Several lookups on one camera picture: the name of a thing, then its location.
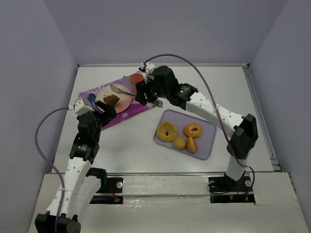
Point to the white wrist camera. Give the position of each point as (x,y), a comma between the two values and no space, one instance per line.
(147,70)
(80,107)

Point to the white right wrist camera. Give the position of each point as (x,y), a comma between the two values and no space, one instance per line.
(147,70)

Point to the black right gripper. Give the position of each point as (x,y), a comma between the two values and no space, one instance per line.
(142,93)

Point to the lilac plastic tray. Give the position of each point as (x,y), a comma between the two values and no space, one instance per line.
(204,142)

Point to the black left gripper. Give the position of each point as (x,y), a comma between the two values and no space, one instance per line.
(104,115)

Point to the pink plastic cup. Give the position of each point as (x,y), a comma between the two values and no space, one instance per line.
(135,78)

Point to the sugared orange donut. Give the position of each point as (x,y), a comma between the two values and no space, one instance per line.
(194,130)

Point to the small round yellow muffin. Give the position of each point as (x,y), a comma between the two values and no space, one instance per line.
(179,143)

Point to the cream and pink plate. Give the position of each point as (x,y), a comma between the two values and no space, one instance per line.
(122,105)

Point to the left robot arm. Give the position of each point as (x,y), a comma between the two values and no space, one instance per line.
(81,181)

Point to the purple floral placemat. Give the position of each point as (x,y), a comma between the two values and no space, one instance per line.
(124,84)

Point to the pale twisted ring bread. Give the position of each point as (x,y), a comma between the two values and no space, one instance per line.
(167,131)

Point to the brown chocolate pastry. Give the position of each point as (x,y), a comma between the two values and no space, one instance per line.
(111,100)

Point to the blue spoon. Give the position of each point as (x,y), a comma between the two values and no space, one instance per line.
(92,100)

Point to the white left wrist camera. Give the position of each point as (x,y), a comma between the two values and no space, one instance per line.
(80,107)

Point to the metal serving tongs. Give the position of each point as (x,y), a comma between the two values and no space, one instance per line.
(115,89)

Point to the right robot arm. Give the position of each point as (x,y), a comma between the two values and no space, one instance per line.
(240,132)

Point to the glossy orange bun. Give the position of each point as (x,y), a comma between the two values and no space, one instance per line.
(191,144)

